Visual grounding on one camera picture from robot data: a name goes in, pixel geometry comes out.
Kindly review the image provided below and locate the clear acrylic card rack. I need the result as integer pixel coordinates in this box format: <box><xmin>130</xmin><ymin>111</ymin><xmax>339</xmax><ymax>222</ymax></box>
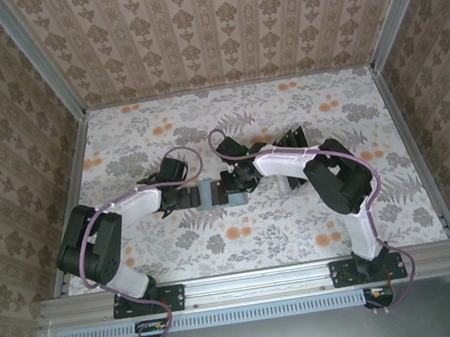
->
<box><xmin>267</xmin><ymin>123</ymin><xmax>318</xmax><ymax>198</ymax></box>

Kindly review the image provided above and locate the aluminium side rail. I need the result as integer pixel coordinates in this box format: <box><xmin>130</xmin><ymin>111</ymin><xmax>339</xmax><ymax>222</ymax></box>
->
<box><xmin>369</xmin><ymin>57</ymin><xmax>450</xmax><ymax>248</ymax></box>
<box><xmin>28</xmin><ymin>110</ymin><xmax>113</xmax><ymax>300</ymax></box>

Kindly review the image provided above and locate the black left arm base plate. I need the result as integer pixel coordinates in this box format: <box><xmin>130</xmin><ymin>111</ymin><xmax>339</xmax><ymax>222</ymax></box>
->
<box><xmin>110</xmin><ymin>282</ymin><xmax>187</xmax><ymax>320</ymax></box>

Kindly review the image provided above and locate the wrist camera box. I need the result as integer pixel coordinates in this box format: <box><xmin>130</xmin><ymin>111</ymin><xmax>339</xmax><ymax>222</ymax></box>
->
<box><xmin>214</xmin><ymin>134</ymin><xmax>250</xmax><ymax>163</ymax></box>
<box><xmin>159</xmin><ymin>154</ymin><xmax>190</xmax><ymax>183</ymax></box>

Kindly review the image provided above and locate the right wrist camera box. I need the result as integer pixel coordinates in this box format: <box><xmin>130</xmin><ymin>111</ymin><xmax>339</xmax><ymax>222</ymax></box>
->
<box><xmin>214</xmin><ymin>134</ymin><xmax>250</xmax><ymax>163</ymax></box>

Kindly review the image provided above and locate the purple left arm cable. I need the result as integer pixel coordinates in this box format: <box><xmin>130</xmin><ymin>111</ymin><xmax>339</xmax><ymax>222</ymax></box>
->
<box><xmin>63</xmin><ymin>143</ymin><xmax>227</xmax><ymax>337</ymax></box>

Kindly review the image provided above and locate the aluminium mounting rail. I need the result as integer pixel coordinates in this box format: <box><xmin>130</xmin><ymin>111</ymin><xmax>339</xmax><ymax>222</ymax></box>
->
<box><xmin>37</xmin><ymin>241</ymin><xmax>450</xmax><ymax>330</ymax></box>

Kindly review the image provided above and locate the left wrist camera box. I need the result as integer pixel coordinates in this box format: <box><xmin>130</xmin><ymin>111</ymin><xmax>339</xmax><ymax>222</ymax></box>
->
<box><xmin>159</xmin><ymin>154</ymin><xmax>190</xmax><ymax>183</ymax></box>

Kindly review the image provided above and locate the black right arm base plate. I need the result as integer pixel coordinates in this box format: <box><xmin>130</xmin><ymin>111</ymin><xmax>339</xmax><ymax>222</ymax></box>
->
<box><xmin>329</xmin><ymin>251</ymin><xmax>409</xmax><ymax>290</ymax></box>

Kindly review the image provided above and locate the aluminium frame post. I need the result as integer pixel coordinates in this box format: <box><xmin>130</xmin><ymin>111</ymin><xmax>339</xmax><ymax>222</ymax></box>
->
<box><xmin>0</xmin><ymin>0</ymin><xmax>89</xmax><ymax>130</ymax></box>
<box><xmin>360</xmin><ymin>0</ymin><xmax>450</xmax><ymax>73</ymax></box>

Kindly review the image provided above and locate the green card holder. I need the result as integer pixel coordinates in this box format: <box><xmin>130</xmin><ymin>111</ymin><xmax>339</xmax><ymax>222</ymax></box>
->
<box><xmin>193</xmin><ymin>173</ymin><xmax>250</xmax><ymax>212</ymax></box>

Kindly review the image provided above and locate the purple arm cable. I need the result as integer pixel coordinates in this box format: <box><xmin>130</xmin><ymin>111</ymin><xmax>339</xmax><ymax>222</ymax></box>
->
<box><xmin>206</xmin><ymin>104</ymin><xmax>423</xmax><ymax>336</ymax></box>
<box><xmin>63</xmin><ymin>143</ymin><xmax>227</xmax><ymax>337</ymax></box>

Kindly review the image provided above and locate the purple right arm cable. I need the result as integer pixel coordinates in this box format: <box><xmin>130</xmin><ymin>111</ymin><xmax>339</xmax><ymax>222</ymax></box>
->
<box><xmin>206</xmin><ymin>104</ymin><xmax>423</xmax><ymax>336</ymax></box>

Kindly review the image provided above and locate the grey slotted cable duct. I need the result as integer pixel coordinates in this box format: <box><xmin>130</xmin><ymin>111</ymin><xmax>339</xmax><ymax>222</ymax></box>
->
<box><xmin>56</xmin><ymin>286</ymin><xmax>373</xmax><ymax>337</ymax></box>

